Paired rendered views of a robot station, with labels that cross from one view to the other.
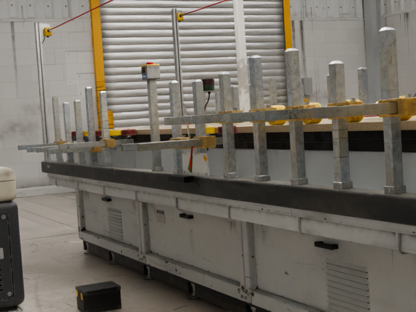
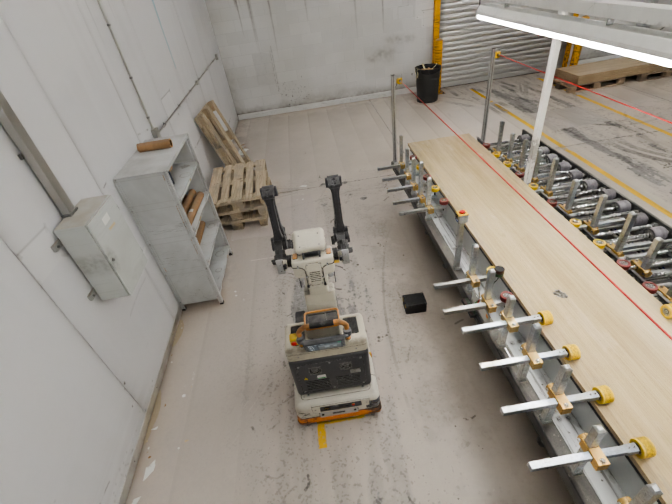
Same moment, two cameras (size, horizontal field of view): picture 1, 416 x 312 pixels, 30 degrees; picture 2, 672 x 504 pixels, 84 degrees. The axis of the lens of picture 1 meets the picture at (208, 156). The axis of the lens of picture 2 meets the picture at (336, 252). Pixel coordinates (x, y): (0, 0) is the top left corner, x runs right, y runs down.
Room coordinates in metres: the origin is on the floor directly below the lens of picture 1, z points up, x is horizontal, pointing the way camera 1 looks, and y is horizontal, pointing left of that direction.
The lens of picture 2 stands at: (1.42, 0.16, 2.73)
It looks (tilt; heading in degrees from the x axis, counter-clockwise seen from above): 38 degrees down; 25
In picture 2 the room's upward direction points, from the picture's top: 9 degrees counter-clockwise
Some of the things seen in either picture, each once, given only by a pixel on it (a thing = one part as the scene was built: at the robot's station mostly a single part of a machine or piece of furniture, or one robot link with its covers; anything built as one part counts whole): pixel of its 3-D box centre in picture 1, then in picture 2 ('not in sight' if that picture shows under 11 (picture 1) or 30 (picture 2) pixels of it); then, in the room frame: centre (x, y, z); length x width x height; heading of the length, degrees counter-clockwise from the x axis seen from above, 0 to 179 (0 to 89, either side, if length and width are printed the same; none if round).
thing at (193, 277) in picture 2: not in sight; (185, 224); (3.85, 2.96, 0.78); 0.90 x 0.45 x 1.55; 26
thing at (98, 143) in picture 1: (96, 144); (422, 210); (4.39, 0.62, 0.83); 0.43 x 0.03 x 0.04; 116
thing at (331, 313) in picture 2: not in sight; (322, 323); (2.87, 1.01, 0.87); 0.23 x 0.15 x 0.11; 116
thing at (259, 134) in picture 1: (259, 120); (528, 354); (2.89, -0.20, 0.93); 0.04 x 0.04 x 0.48; 26
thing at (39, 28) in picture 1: (47, 91); (397, 121); (5.65, 1.13, 1.20); 0.15 x 0.12 x 1.00; 26
